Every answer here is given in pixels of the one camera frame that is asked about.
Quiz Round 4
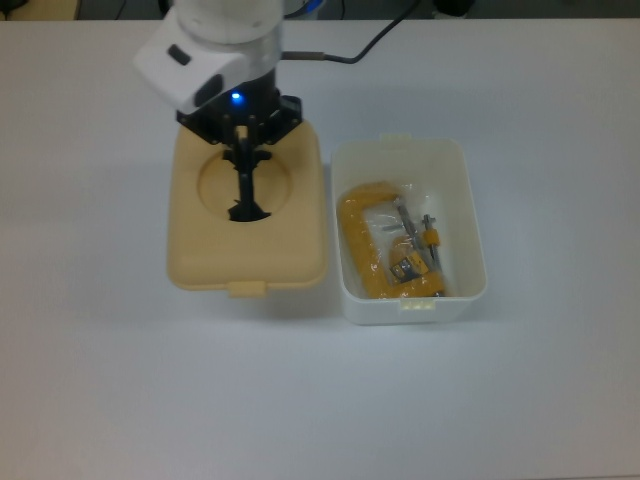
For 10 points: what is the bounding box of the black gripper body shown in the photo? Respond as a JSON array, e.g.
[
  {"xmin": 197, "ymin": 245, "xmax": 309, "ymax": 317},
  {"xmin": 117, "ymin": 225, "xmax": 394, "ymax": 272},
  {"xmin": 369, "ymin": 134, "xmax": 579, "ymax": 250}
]
[{"xmin": 174, "ymin": 73, "xmax": 305, "ymax": 147}]

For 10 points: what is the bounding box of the beige lid with black handle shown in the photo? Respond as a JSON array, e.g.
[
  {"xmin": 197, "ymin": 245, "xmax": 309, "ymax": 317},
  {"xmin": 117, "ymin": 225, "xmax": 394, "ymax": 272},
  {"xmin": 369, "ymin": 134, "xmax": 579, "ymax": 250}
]
[{"xmin": 166, "ymin": 119, "xmax": 329, "ymax": 300}]

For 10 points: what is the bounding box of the white plastic tool case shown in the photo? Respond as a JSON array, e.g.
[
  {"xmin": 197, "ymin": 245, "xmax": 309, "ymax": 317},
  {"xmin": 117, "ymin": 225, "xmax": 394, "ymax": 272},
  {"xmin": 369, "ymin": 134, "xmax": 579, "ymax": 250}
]
[{"xmin": 330, "ymin": 131, "xmax": 489, "ymax": 327}]

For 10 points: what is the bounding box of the white and blue roll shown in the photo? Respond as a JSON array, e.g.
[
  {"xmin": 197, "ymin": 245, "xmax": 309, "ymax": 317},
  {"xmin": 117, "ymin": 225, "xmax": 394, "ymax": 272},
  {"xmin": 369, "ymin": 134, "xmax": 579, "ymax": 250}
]
[{"xmin": 284, "ymin": 0, "xmax": 327, "ymax": 21}]

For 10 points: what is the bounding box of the large yellow C-clamp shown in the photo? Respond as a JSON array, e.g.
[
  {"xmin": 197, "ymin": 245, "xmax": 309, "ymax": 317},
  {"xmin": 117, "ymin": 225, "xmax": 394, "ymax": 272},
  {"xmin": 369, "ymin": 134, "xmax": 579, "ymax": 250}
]
[{"xmin": 337, "ymin": 179, "xmax": 447, "ymax": 301}]

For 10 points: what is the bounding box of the clear plastic bag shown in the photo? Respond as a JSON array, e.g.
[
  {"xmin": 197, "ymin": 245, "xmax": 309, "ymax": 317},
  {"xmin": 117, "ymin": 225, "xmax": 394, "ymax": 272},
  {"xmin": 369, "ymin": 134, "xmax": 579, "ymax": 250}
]
[{"xmin": 335, "ymin": 178, "xmax": 454, "ymax": 302}]

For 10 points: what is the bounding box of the small yellow clamp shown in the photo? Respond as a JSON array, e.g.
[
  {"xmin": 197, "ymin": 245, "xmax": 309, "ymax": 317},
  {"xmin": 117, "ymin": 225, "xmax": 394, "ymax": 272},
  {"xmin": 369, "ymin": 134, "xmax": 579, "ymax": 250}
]
[{"xmin": 387, "ymin": 213, "xmax": 444, "ymax": 286}]

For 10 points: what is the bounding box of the dark round object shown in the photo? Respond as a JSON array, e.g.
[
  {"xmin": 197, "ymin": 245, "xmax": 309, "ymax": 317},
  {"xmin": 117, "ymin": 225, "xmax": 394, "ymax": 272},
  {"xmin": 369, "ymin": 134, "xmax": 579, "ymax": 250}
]
[{"xmin": 432, "ymin": 0, "xmax": 472, "ymax": 17}]

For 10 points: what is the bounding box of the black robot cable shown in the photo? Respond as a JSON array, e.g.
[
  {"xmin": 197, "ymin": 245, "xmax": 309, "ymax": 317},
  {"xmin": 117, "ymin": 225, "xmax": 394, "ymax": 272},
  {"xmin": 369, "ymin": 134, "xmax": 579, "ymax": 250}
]
[{"xmin": 282, "ymin": 0, "xmax": 423, "ymax": 66}]

